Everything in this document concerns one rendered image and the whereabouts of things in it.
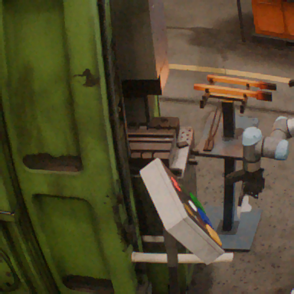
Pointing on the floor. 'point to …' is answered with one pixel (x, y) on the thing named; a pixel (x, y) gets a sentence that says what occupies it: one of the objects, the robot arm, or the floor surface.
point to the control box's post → (173, 269)
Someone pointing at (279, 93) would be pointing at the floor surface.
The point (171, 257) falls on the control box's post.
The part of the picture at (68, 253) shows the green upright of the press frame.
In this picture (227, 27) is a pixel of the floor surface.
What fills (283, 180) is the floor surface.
